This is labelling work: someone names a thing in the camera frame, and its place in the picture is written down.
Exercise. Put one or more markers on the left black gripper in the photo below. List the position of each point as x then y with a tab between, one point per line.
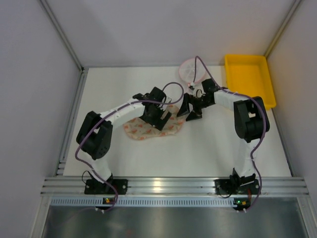
163	119

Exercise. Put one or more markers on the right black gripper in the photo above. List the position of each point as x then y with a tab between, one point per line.
194	104

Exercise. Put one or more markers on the floral mesh laundry bag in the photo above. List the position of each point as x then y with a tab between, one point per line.
137	129

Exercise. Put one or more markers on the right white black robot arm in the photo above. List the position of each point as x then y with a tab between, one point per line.
251	124

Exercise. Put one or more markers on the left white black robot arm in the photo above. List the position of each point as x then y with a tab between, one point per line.
95	134

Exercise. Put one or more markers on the round pink mesh wash bag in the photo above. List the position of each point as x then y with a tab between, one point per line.
192	72

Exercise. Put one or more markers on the yellow plastic tray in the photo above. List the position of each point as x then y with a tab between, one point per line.
249	75

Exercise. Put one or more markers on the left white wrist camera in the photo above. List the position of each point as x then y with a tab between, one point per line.
165	102

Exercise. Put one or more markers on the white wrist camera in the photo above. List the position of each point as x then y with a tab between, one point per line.
165	102
194	90

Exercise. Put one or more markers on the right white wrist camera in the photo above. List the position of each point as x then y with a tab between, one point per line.
194	90

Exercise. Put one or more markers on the aluminium mounting rail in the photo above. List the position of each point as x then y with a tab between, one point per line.
205	186

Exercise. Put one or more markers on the grey slotted cable duct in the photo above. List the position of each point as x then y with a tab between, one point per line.
144	202

